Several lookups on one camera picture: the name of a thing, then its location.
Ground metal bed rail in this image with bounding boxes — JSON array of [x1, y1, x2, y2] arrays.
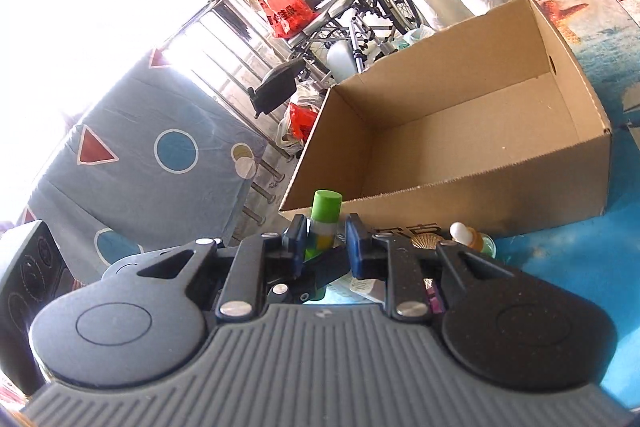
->
[[167, 0, 301, 228]]

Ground pale green plastic bag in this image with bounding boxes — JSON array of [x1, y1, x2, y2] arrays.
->
[[395, 24, 436, 52]]

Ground black speaker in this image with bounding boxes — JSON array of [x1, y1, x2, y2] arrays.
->
[[0, 219, 68, 395]]

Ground small purple object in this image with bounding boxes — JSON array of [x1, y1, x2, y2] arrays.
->
[[425, 279, 446, 315]]

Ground red plastic bag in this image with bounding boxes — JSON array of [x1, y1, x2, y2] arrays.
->
[[252, 0, 321, 40]]

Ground ocean print tablecloth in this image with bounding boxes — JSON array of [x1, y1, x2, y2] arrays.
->
[[490, 0, 640, 415]]

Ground green capped tube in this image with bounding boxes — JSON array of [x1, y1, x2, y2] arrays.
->
[[305, 189, 343, 263]]

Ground brown cardboard box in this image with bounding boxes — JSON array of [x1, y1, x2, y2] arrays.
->
[[278, 0, 613, 240]]

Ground grey geometric print bed sheet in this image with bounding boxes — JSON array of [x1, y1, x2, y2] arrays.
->
[[22, 49, 268, 278]]

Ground white bag with red contents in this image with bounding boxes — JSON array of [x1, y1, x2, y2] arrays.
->
[[276, 82, 327, 158]]

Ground white paper packet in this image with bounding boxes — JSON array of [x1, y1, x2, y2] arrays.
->
[[330, 274, 388, 305]]

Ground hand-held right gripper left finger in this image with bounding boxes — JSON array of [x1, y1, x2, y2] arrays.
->
[[107, 214, 307, 323]]

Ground black padded rest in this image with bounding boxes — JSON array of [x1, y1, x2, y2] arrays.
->
[[248, 62, 306, 118]]

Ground white plastic jug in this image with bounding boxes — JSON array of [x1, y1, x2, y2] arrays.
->
[[325, 39, 363, 82]]

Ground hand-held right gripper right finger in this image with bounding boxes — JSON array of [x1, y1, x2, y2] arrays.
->
[[345, 213, 517, 323]]

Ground dropper bottle with orange collar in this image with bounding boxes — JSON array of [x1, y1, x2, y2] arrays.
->
[[449, 222, 496, 258]]

